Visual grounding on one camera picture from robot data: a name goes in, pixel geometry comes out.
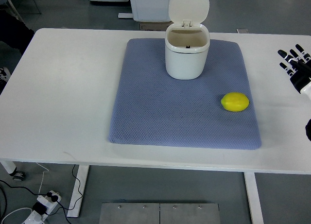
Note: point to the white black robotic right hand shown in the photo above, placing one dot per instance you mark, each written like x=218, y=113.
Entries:
x=298, y=66

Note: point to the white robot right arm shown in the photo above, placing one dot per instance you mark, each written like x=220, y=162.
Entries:
x=307, y=91

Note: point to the black white sneaker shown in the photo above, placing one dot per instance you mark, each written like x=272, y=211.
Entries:
x=4, y=76

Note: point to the white cabinet in background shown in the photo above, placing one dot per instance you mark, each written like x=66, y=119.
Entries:
x=148, y=11

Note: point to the white left table leg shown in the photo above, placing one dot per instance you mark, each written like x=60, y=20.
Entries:
x=78, y=191

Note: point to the white trash can open lid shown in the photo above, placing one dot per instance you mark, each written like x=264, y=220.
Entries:
x=187, y=40

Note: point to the white power strip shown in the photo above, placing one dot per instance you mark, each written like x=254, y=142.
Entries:
x=43, y=207

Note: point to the white right table leg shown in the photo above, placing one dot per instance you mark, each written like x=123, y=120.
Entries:
x=253, y=198

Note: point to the cardboard box behind table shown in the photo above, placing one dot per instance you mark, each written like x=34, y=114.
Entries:
x=154, y=26

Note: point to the grey metal base plate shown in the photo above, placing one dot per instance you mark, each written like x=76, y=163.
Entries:
x=160, y=213

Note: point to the white table leg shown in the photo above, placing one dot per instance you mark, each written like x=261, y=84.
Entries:
x=78, y=191
x=253, y=198

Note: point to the white caster wheel leg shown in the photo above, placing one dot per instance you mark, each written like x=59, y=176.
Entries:
x=11, y=169

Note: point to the blue textured mat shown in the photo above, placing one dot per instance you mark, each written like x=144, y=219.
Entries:
x=152, y=108

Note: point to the black clothed person at left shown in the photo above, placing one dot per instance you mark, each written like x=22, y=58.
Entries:
x=14, y=32

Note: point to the yellow lemon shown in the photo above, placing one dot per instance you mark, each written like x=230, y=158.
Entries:
x=235, y=102

